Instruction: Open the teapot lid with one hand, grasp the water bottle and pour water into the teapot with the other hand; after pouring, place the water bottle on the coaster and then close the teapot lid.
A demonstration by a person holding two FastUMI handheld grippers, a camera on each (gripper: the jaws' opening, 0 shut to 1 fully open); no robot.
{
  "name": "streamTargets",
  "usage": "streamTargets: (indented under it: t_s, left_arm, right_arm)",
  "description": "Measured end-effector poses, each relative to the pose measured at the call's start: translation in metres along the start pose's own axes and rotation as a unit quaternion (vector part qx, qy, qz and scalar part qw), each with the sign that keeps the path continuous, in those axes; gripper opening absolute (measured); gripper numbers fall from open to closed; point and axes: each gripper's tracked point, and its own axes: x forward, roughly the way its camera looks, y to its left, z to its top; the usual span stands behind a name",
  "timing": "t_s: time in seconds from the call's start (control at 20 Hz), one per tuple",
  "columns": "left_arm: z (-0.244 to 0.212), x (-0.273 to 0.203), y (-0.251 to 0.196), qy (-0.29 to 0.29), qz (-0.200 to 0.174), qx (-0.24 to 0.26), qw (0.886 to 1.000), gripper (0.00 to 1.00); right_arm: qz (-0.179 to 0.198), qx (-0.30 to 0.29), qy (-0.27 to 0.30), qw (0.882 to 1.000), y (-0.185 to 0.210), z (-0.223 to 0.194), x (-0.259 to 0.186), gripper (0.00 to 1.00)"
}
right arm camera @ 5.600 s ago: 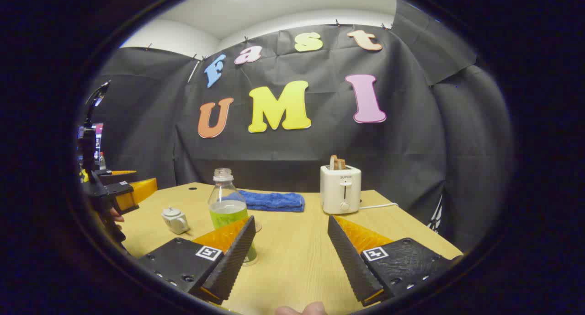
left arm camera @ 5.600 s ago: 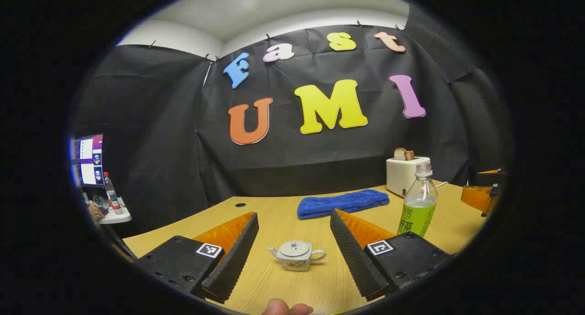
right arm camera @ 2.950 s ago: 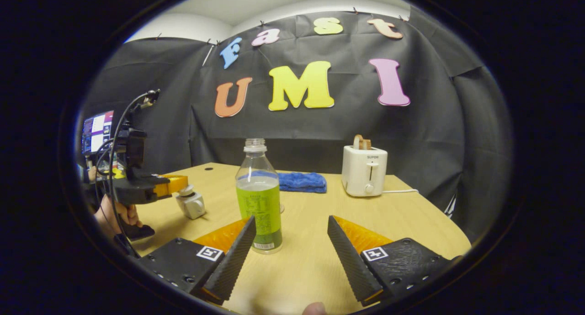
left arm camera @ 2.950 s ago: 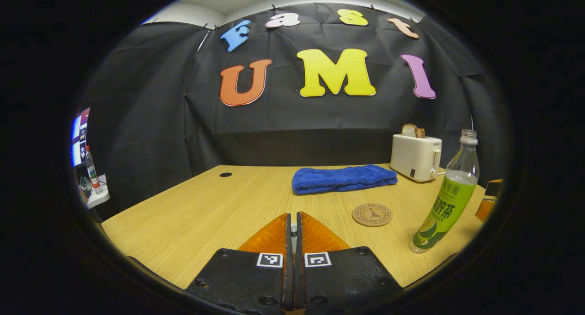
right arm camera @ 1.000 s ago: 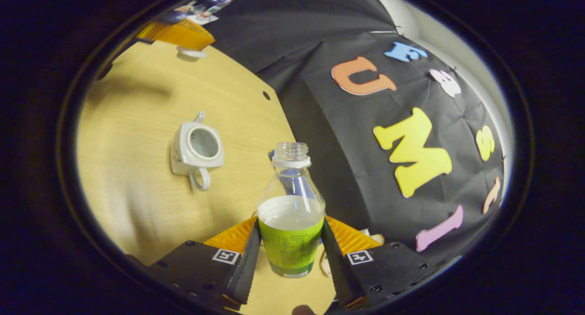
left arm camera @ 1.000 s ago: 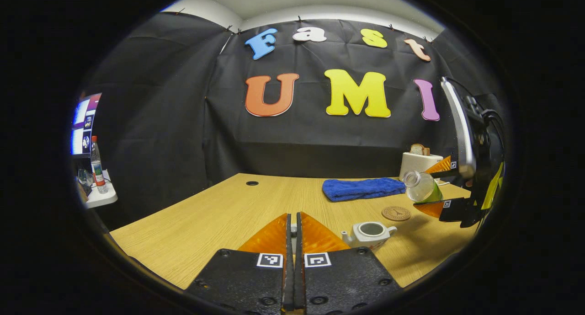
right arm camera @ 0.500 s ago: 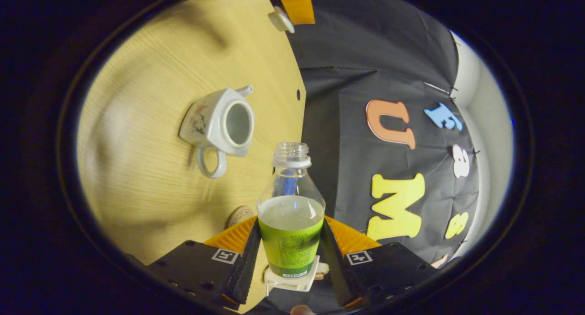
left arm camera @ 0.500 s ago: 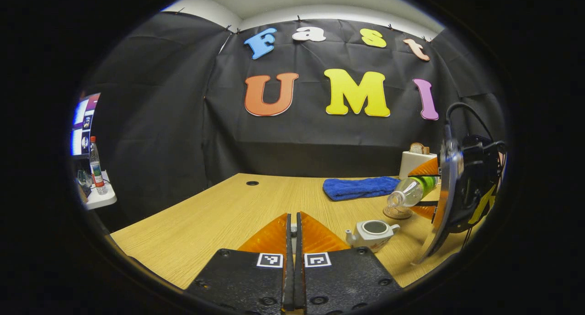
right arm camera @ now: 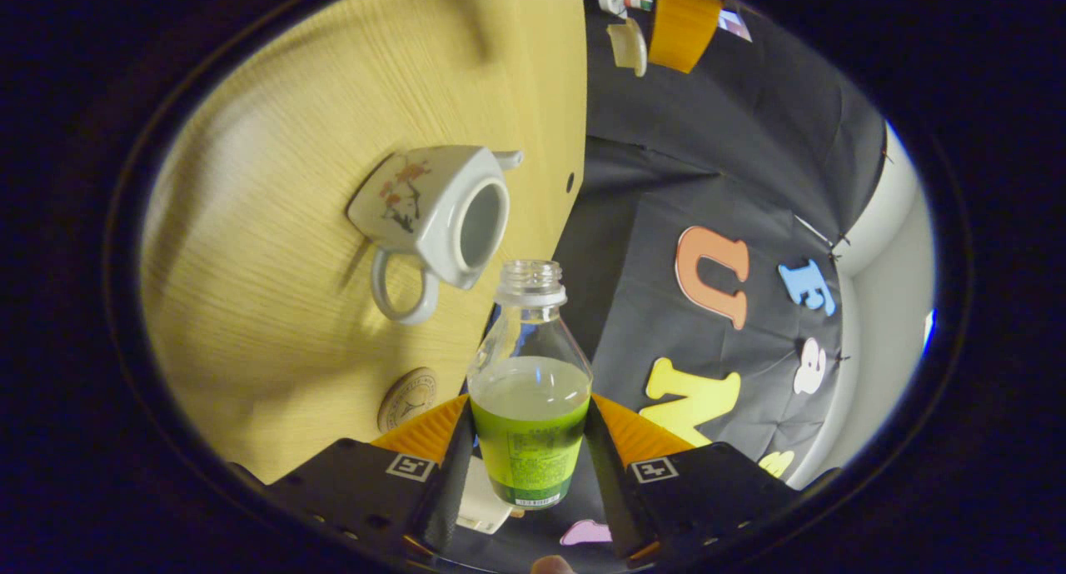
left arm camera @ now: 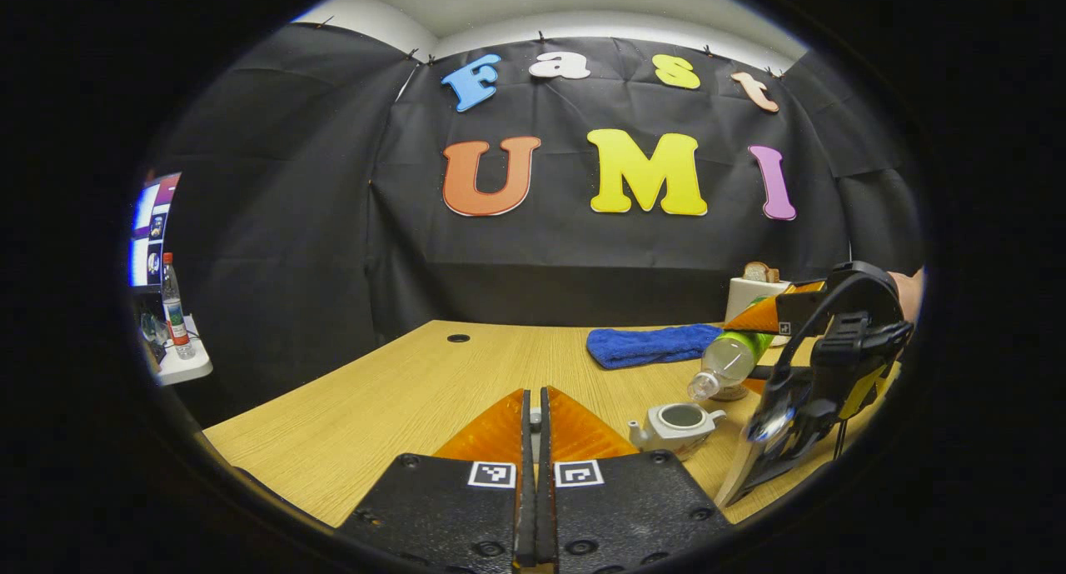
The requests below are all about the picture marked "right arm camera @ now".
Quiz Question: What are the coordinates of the round wooden coaster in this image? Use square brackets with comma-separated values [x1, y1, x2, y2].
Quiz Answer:
[377, 367, 439, 434]

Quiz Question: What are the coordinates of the green label water bottle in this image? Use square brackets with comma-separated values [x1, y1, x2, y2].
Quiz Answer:
[466, 259, 594, 510]

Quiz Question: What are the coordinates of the white floral teacup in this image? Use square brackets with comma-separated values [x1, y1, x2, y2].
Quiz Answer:
[346, 145, 526, 325]

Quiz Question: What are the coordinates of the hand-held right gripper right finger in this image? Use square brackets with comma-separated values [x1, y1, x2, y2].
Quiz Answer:
[583, 393, 800, 562]

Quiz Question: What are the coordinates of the white teacup lid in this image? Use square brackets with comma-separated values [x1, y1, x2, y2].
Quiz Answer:
[606, 17, 649, 78]

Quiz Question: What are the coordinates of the white toaster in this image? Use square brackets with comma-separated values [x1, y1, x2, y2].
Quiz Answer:
[456, 456, 513, 535]

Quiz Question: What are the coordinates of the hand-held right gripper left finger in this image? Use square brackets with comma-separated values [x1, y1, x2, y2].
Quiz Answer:
[266, 395, 477, 554]

